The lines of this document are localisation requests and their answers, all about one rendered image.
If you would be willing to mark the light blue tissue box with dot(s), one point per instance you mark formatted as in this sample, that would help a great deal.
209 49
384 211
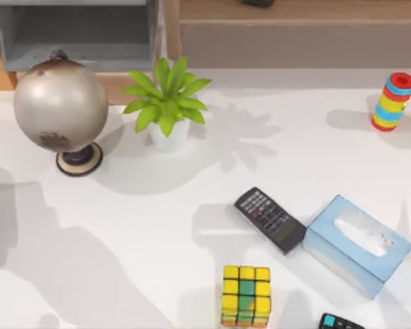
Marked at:
356 246

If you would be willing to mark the yellow and green puzzle cube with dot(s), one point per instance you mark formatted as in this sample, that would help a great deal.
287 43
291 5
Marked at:
246 294

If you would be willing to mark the black calculator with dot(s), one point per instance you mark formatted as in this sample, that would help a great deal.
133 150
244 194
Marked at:
268 219

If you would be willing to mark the wooden cupboard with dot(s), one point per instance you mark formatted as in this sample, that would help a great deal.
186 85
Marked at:
294 31

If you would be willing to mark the green plant in white pot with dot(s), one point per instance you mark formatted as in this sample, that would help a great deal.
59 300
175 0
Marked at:
166 99

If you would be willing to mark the silver globe on stand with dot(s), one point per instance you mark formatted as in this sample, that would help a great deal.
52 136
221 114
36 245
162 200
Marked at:
60 103

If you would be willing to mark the stack of coloured rings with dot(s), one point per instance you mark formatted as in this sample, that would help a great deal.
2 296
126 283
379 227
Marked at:
392 103

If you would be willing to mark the grey cabinet with dark inside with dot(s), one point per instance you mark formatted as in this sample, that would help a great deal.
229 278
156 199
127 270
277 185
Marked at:
78 34

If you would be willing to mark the black device with cyan button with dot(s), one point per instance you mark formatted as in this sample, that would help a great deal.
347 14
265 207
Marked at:
335 323

